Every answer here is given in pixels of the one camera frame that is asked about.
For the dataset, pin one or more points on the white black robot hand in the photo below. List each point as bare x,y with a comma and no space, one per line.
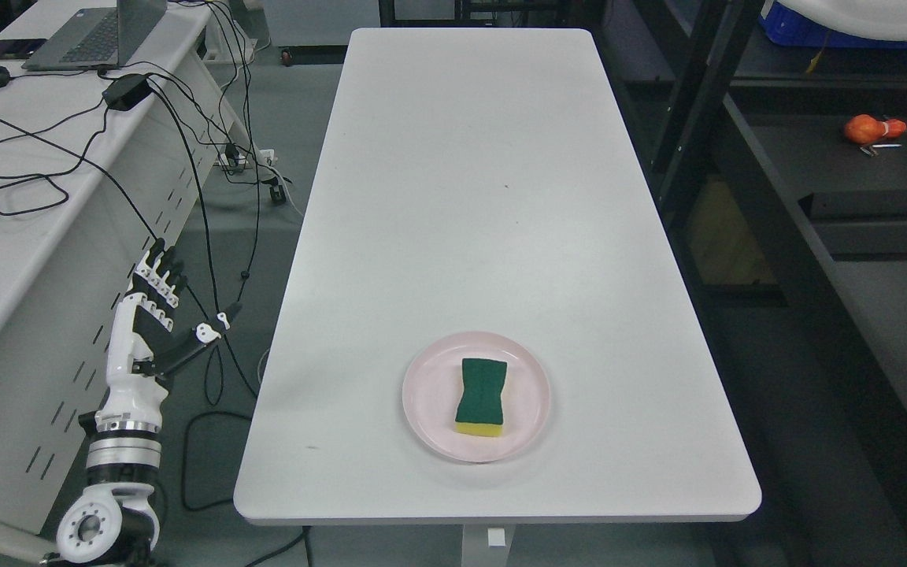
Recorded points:
144,350

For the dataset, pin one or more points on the green yellow sponge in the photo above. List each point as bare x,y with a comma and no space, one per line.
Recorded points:
480,410

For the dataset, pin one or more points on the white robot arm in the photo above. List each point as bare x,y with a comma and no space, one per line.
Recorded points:
113,523

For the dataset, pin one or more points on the black metal shelf rack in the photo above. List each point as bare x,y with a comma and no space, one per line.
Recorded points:
794,243

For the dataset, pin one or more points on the white side desk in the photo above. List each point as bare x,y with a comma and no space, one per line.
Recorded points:
84,191

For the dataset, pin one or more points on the white power strip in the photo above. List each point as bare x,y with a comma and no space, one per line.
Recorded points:
233,160

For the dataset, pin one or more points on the black power adapter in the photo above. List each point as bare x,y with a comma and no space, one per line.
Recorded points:
126,92

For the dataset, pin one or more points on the pink round plate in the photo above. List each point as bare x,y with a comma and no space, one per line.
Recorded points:
432,388

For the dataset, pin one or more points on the grey laptop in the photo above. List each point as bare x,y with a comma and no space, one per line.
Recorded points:
98,38

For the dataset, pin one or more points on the white table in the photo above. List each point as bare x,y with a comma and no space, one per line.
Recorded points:
482,179

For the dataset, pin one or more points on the blue plastic crate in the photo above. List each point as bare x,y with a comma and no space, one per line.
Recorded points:
785,27

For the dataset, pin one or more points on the orange toy object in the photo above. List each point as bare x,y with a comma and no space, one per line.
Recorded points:
864,129

